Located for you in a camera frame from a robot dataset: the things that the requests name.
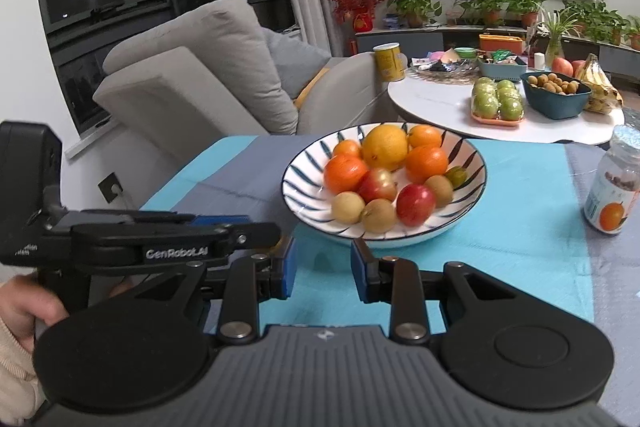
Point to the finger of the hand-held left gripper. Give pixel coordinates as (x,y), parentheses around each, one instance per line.
(220,221)
(250,234)

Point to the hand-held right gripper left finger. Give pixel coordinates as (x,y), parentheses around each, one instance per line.
(287,268)

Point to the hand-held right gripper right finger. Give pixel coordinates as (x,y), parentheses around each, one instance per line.
(359,269)

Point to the brown longan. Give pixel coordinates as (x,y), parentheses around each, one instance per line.
(378,216)
(348,207)

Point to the red round fruit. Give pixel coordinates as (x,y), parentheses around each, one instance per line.
(415,205)

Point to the red apple with yellow patch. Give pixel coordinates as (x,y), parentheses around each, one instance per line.
(377,185)

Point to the white blue striped bowl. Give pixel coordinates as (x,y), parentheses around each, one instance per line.
(450,221)

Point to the small orange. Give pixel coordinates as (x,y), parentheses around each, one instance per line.
(347,149)

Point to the small green oval fruit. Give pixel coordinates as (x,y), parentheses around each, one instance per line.
(457,177)

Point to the person's left forearm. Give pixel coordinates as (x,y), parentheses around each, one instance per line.
(15,382)

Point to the person's left hand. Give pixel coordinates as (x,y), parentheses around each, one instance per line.
(25,302)

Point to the brown kiwi right in bowl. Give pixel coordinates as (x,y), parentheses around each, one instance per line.
(439,190)

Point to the large yellow citrus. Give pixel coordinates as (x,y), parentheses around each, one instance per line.
(384,146)

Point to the grey sofa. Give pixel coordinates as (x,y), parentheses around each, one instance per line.
(200,82)

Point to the blue and grey tablecloth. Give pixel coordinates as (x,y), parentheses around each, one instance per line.
(510,232)

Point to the yellow cushion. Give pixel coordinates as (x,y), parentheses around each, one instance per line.
(312,89)

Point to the grey cushion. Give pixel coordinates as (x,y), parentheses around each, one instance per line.
(295,62)

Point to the white round table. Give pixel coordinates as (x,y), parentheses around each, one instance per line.
(435,107)

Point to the pink foam tray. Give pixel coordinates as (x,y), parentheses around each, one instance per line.
(497,123)

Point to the green apple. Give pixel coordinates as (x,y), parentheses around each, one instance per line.
(511,108)
(484,87)
(506,87)
(486,107)

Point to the yellow canister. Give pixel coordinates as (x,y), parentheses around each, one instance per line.
(390,64)

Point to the glass snack plate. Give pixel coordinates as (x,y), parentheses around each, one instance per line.
(440,74)

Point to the small green bowl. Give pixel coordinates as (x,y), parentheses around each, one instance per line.
(464,53)

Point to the grey television cabinet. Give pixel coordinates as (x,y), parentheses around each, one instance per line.
(430,39)

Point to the teal basket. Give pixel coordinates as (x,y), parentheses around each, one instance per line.
(502,69)

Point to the teal bowl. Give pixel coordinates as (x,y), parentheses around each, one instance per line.
(555,105)

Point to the glass jar with orange label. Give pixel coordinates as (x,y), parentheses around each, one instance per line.
(610,207)

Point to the orange box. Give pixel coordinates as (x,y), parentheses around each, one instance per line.
(500,43)

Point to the pile of longans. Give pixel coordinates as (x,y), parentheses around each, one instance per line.
(555,84)

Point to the white cup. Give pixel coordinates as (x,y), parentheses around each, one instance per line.
(539,61)

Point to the pale red apple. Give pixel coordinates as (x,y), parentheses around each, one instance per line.
(562,67)

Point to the spider plant in glass vase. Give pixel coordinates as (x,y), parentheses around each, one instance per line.
(554,52)

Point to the row of potted green plants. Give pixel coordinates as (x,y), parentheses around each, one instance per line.
(492,4)

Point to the bunch of bananas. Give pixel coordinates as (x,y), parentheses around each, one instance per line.
(600,87)

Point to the dark wall socket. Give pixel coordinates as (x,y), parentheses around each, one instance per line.
(109,188)

